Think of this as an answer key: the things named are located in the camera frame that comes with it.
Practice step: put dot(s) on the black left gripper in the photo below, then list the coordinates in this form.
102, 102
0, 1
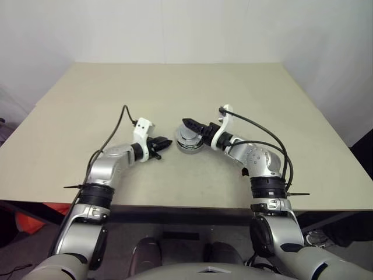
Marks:
151, 147

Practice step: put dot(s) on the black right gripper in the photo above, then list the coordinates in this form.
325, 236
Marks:
210, 132

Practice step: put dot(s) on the silver round motor lid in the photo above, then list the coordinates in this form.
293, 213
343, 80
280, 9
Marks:
188, 136

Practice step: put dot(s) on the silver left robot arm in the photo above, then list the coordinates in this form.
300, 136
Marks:
102, 169

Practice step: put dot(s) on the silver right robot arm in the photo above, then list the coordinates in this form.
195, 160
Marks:
256, 157

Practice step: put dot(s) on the silver motor housing copper windings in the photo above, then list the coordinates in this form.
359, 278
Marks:
189, 149

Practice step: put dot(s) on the dark rounded shape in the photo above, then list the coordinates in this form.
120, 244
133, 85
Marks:
223, 253
147, 252

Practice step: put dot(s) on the grey robot torso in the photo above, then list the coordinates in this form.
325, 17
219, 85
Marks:
186, 274

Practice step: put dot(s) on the orange red object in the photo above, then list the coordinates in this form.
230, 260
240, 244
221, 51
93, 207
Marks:
29, 223

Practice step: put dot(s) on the grey white sneaker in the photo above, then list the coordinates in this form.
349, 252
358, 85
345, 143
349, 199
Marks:
316, 236

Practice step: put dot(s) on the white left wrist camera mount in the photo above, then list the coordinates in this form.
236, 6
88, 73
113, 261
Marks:
142, 125

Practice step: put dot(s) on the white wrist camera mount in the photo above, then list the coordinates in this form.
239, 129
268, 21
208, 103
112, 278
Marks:
142, 125
223, 128

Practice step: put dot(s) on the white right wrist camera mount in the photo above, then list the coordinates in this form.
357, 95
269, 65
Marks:
223, 128

